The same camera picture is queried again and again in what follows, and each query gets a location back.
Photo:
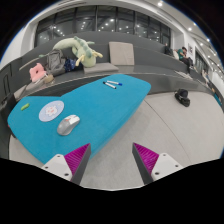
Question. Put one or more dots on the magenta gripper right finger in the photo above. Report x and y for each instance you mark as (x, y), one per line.
(153, 166)

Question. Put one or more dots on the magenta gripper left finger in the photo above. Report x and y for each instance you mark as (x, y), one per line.
(71, 166)

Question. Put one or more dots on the grey white computer mouse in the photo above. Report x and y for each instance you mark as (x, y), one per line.
(68, 124)

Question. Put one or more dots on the round light blue mouse pad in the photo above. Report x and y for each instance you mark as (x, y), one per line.
(51, 111)

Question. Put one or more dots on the teal upholstered bench table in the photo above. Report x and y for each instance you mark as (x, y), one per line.
(102, 111)

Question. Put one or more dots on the black bag on floor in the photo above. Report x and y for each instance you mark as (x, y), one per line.
(182, 97)

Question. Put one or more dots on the blue capped marker pen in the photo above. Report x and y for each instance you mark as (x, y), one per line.
(117, 83)

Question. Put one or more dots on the black capped marker pen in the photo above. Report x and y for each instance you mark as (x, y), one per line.
(110, 85)

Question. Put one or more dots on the pink plush toy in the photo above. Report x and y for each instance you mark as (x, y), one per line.
(37, 72)

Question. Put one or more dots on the dark blue cloth bundle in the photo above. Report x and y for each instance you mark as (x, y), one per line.
(70, 65)

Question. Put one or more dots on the grey seat cushion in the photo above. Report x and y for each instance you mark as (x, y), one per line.
(101, 67)

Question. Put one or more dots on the grey backpack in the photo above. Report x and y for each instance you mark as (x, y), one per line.
(55, 62)

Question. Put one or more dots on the green plush dragon toy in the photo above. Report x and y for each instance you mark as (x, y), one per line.
(81, 49)

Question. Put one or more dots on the beige back cushion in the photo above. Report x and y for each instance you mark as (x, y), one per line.
(121, 53)

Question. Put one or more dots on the seated person in green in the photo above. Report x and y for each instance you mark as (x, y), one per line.
(182, 53)

